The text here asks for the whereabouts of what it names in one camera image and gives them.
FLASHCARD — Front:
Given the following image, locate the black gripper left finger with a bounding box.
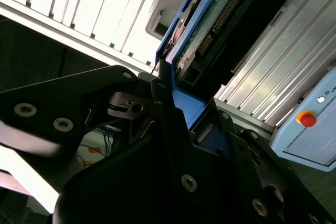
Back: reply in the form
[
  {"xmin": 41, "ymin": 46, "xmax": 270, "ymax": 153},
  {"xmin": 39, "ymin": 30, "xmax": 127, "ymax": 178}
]
[{"xmin": 0, "ymin": 60, "xmax": 200, "ymax": 196}]

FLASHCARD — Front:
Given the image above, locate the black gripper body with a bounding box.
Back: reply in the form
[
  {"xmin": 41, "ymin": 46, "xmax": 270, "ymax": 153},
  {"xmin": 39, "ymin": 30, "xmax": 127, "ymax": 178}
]
[{"xmin": 52, "ymin": 89, "xmax": 253, "ymax": 224}]

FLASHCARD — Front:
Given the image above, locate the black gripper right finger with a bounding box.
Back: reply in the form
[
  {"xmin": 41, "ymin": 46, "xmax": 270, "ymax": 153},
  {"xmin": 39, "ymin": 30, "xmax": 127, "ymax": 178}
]
[{"xmin": 209, "ymin": 102, "xmax": 336, "ymax": 224}]

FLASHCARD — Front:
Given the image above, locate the hard disk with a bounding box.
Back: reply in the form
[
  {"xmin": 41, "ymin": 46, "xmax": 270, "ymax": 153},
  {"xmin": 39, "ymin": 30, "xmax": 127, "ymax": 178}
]
[{"xmin": 154, "ymin": 0, "xmax": 317, "ymax": 162}]

